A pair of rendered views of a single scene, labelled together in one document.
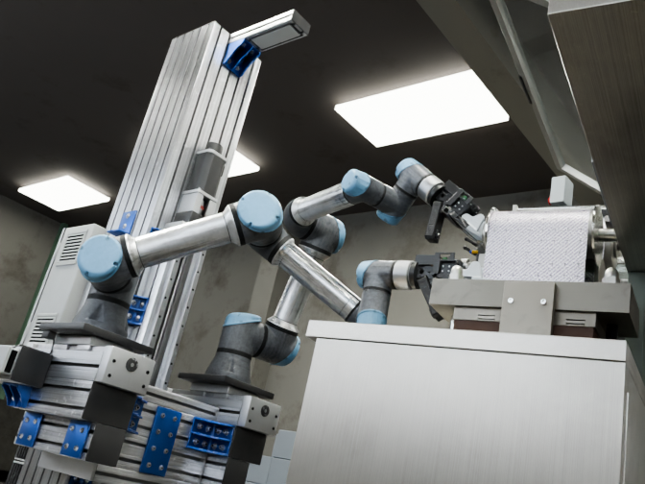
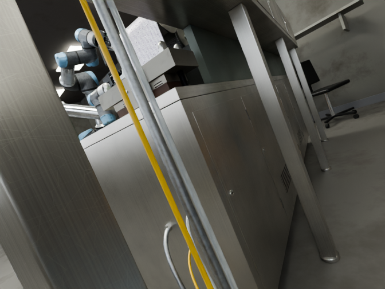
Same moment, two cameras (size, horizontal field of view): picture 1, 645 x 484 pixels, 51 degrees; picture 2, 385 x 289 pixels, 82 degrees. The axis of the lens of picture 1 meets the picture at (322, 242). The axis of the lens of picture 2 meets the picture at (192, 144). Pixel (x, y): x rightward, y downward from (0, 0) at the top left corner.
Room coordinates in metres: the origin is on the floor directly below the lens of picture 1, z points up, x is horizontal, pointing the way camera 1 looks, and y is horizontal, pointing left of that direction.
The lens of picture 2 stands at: (0.48, -0.55, 0.78)
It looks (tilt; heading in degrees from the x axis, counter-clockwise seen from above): 5 degrees down; 1
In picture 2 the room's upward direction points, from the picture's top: 23 degrees counter-clockwise
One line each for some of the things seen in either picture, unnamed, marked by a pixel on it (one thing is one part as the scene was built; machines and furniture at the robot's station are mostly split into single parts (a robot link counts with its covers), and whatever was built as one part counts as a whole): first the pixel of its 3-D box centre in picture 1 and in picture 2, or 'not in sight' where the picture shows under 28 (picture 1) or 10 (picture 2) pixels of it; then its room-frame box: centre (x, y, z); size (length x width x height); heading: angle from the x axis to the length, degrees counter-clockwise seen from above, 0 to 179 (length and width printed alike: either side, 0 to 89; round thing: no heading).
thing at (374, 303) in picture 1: (372, 312); (107, 114); (1.72, -0.17, 1.01); 0.11 x 0.08 x 0.11; 179
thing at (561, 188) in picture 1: (559, 193); not in sight; (2.05, -0.75, 1.66); 0.07 x 0.07 x 0.10; 45
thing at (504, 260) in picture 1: (531, 278); (147, 61); (1.49, -0.50, 1.11); 0.23 x 0.01 x 0.18; 57
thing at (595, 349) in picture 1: (564, 446); (228, 96); (2.37, -0.97, 0.88); 2.52 x 0.66 x 0.04; 147
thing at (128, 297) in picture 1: (116, 277); not in sight; (1.85, 0.54, 0.98); 0.13 x 0.12 x 0.14; 179
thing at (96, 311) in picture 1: (103, 317); not in sight; (1.85, 0.54, 0.87); 0.15 x 0.15 x 0.10
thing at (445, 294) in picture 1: (532, 306); (145, 82); (1.37, -0.47, 1.00); 0.40 x 0.16 x 0.06; 57
